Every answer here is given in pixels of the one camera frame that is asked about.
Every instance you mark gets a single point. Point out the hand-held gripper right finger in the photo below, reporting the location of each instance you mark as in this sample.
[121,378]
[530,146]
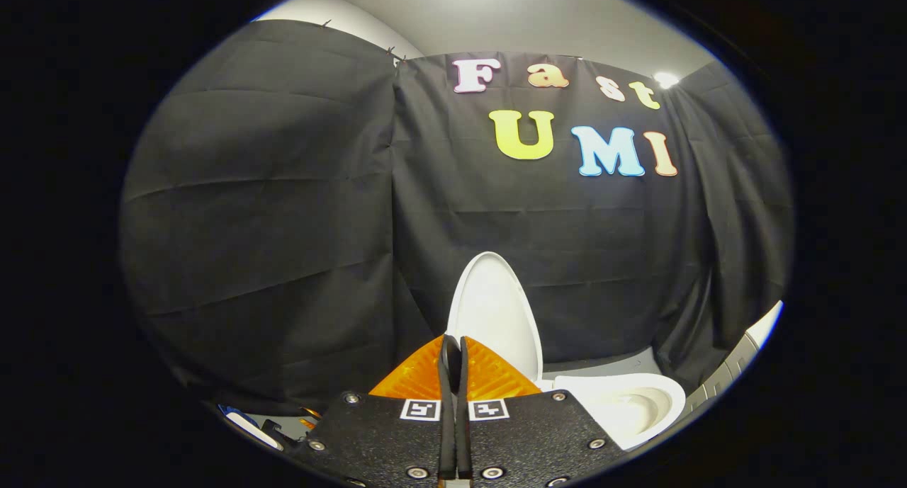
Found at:
[531,442]

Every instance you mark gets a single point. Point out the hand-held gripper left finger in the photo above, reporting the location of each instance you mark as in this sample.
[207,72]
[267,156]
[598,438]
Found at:
[382,442]

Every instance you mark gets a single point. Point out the white toilet lid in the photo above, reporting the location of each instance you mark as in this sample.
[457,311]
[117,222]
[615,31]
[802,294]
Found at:
[496,311]

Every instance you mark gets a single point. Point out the white toilet bowl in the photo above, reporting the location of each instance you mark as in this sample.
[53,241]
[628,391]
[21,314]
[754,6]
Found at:
[631,403]

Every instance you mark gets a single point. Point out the blue white object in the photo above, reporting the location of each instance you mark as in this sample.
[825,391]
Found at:
[248,426]

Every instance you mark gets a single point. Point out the black backdrop cloth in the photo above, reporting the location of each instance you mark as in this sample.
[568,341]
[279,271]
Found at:
[319,226]

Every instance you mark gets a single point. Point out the small ceiling light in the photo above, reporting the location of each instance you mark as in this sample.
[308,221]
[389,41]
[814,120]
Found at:
[666,80]

